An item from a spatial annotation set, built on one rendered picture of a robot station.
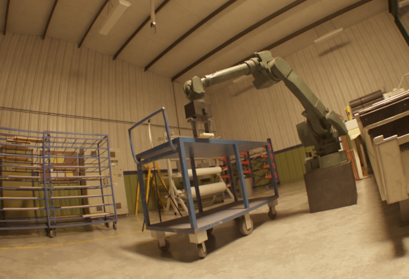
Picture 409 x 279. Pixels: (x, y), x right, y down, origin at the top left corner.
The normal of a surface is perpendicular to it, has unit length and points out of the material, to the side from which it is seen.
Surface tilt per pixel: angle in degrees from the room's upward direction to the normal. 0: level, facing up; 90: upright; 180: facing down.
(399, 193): 90
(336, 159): 90
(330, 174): 90
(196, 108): 90
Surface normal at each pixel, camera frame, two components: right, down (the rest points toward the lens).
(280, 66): 0.35, -0.31
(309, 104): -0.61, 0.64
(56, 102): 0.72, -0.30
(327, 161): -0.65, -0.10
